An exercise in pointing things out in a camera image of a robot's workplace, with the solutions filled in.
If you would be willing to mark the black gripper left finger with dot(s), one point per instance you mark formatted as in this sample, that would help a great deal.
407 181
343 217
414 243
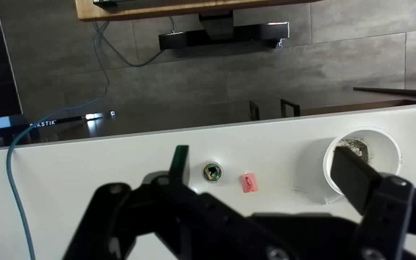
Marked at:
189 217

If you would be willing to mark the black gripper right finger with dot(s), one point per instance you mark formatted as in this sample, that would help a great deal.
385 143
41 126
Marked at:
386 211

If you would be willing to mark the coffee pod green lid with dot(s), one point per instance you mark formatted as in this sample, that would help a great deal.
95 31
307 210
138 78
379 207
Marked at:
213 172

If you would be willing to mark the white bowl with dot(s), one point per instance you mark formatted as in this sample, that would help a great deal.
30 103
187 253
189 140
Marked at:
391 156

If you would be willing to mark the dark coffee grounds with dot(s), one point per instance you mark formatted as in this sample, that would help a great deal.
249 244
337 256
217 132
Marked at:
358 145

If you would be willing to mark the teal green sachet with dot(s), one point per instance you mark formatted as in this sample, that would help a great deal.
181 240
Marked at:
180 159

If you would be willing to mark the small pink sachet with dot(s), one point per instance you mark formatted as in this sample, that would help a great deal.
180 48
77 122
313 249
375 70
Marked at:
249 182

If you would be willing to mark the black bar white lettering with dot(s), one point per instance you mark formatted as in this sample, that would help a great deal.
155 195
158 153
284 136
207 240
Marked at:
69 119

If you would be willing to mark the black table base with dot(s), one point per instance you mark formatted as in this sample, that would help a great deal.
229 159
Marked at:
217 35

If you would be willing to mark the wooden table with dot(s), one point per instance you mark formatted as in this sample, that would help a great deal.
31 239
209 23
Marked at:
170 9

